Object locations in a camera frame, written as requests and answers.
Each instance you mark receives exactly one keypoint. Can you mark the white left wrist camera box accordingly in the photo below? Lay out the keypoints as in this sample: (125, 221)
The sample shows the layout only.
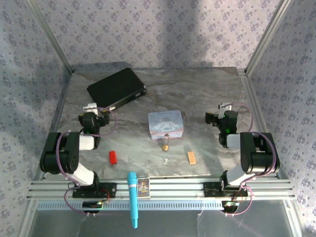
(90, 107)

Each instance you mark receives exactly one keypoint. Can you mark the small silver key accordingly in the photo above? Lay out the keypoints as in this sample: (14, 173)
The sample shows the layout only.
(166, 161)

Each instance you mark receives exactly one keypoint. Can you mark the pastel cartoon tin box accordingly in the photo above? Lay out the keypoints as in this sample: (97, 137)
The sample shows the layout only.
(165, 123)

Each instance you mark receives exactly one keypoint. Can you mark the red block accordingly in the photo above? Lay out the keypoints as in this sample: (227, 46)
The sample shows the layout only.
(113, 157)

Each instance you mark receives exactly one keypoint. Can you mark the aluminium side frame rail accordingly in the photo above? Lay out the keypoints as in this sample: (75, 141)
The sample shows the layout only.
(254, 103)
(58, 118)

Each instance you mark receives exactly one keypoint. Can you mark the aluminium frame post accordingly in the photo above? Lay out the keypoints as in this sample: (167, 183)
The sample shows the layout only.
(53, 39)
(266, 37)

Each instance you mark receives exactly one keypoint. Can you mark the black hard case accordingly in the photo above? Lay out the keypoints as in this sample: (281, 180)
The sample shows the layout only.
(114, 87)

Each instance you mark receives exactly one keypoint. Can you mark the aluminium front frame rails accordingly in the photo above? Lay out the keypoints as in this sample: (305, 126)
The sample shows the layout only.
(172, 191)

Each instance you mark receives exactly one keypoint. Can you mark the orange wooden block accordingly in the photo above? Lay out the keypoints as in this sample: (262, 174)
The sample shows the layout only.
(191, 158)

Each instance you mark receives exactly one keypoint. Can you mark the blue marker pen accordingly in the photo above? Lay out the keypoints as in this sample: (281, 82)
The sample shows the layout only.
(132, 197)

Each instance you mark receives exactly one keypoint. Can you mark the playing card box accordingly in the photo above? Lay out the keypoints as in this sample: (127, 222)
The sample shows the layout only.
(143, 187)

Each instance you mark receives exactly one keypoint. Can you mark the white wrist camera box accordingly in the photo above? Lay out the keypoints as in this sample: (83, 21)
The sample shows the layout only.
(225, 106)
(90, 107)

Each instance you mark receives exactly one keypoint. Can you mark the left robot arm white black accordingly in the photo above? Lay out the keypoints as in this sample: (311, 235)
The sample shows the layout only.
(85, 142)

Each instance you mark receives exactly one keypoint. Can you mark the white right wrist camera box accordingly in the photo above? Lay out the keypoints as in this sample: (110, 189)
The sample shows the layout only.
(225, 106)

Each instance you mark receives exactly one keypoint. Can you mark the brass padlock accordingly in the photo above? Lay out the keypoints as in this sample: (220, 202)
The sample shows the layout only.
(165, 147)

